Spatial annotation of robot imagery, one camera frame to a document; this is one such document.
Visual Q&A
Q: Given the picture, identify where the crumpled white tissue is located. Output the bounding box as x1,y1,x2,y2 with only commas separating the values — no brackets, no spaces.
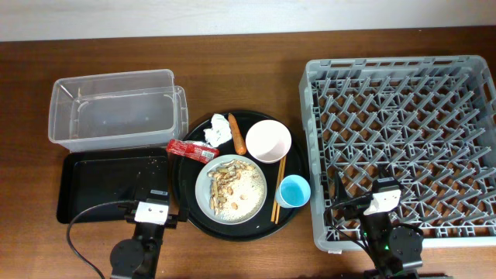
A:
204,114,232,148

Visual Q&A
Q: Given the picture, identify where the wooden chopstick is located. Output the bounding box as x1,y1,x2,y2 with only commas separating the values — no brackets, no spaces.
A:
270,156,287,224
274,180,283,211

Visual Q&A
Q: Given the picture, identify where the grey plate with food scraps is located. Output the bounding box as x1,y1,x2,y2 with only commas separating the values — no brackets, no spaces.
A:
195,154,267,225

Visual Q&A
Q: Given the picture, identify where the clear plastic bin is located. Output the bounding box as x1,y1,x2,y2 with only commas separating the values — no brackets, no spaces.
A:
48,69,189,152

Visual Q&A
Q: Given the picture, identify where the black round tray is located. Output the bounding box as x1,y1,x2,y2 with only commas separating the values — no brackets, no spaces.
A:
171,111,309,242

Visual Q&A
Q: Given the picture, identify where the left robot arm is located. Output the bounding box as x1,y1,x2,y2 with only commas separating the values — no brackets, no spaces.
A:
110,170,188,278

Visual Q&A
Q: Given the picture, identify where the black rectangular tray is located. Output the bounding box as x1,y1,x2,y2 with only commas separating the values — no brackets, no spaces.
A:
57,147,168,224

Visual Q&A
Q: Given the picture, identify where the red snack wrapper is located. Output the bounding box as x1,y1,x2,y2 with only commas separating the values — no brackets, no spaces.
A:
166,139,219,164

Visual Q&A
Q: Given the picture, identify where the light blue cup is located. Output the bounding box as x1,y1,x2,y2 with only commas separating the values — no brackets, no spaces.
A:
281,174,311,208

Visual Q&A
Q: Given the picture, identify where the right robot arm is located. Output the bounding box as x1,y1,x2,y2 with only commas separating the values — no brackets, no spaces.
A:
325,167,423,278

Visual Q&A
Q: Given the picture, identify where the grey dishwasher rack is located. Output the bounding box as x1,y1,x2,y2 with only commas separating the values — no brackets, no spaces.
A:
299,55,495,253

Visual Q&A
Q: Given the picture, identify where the orange carrot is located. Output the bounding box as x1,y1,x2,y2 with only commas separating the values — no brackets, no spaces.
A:
228,113,247,155

